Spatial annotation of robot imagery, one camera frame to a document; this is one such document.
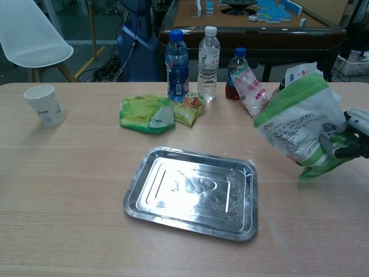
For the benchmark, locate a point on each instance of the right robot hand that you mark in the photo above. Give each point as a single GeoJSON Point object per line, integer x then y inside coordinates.
{"type": "Point", "coordinates": [360, 124]}

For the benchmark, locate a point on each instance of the green and white plastic bag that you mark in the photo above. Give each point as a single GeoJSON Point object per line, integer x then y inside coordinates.
{"type": "Point", "coordinates": [299, 124]}

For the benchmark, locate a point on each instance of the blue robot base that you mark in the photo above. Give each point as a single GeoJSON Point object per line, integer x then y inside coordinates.
{"type": "Point", "coordinates": [138, 49]}

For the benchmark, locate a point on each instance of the white red salt packet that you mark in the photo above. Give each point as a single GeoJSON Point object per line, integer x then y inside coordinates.
{"type": "Point", "coordinates": [253, 92]}

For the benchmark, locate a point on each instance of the small green orange snack packet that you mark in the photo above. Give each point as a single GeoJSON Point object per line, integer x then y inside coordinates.
{"type": "Point", "coordinates": [190, 109]}

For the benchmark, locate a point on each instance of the rectangular metal tray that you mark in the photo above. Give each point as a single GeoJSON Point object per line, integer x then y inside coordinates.
{"type": "Point", "coordinates": [193, 193]}

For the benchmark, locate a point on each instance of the white sugar bag blue print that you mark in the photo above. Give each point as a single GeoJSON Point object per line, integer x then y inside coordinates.
{"type": "Point", "coordinates": [299, 72]}

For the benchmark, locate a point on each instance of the white blue mahjong tile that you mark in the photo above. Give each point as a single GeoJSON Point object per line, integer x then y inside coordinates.
{"type": "Point", "coordinates": [303, 22]}

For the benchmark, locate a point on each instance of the dark drink bottle blue cap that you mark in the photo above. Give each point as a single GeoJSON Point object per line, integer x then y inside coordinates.
{"type": "Point", "coordinates": [235, 78]}

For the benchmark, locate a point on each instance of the dark wood mahjong table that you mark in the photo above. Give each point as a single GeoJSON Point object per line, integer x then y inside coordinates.
{"type": "Point", "coordinates": [259, 33]}

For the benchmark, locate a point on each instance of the blue mahjong tile pile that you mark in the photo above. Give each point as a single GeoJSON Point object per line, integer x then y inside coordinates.
{"type": "Point", "coordinates": [276, 11]}

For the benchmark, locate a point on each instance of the white mahjong tile lying flat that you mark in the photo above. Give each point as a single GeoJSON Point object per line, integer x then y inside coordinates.
{"type": "Point", "coordinates": [253, 18]}

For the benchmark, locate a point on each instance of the clear water bottle white cap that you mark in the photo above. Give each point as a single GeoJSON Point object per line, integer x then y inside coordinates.
{"type": "Point", "coordinates": [209, 63]}

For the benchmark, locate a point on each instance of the black mahjong table centre dome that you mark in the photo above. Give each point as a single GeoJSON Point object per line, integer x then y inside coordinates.
{"type": "Point", "coordinates": [238, 6]}

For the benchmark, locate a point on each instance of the standing mahjong tile row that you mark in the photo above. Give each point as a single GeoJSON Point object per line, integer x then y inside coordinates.
{"type": "Point", "coordinates": [206, 7]}

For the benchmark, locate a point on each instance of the large green plastic bag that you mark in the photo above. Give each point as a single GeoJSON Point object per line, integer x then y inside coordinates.
{"type": "Point", "coordinates": [141, 114]}

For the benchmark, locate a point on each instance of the white paper cup stack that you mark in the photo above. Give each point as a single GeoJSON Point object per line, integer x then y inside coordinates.
{"type": "Point", "coordinates": [46, 108]}

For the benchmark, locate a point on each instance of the white chair wooden legs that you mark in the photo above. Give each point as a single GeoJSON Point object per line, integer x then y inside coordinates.
{"type": "Point", "coordinates": [31, 37]}

